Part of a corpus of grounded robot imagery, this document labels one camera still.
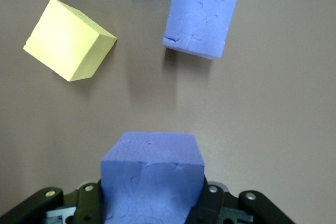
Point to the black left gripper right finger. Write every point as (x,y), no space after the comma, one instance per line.
(212,203)

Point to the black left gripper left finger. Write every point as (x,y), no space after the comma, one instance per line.
(88,203)

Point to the purple foam cube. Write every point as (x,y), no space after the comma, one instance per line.
(199,22)
(152,176)

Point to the brown table cover sheet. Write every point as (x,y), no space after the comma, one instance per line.
(262,103)

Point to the yellow foam cube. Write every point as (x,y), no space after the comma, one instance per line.
(65,40)

